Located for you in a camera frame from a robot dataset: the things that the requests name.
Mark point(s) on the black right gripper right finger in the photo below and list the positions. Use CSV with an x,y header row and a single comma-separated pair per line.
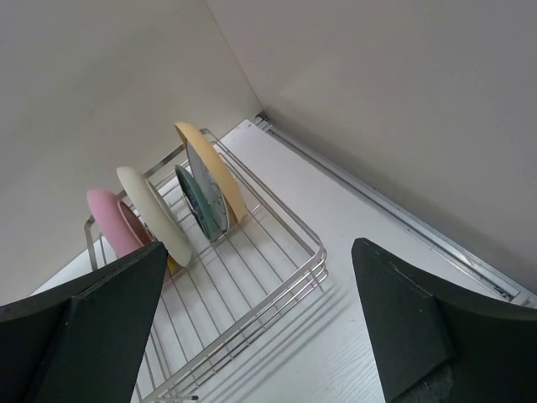
x,y
435,341

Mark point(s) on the pink plate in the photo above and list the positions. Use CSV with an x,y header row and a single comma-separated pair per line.
x,y
120,226

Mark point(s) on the metal wire dish rack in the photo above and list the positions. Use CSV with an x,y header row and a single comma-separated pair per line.
x,y
234,293

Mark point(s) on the yellow patterned small plate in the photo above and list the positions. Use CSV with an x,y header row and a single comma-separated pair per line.
x,y
173,267

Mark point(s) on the aluminium table edge rail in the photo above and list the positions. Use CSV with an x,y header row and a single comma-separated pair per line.
x,y
465,261

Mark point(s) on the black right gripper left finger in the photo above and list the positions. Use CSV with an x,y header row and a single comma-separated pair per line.
x,y
83,341

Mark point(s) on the dark green patterned plate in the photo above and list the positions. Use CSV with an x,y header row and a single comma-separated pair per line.
x,y
198,203

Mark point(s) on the cream white plate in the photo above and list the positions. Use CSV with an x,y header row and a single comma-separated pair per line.
x,y
156,214

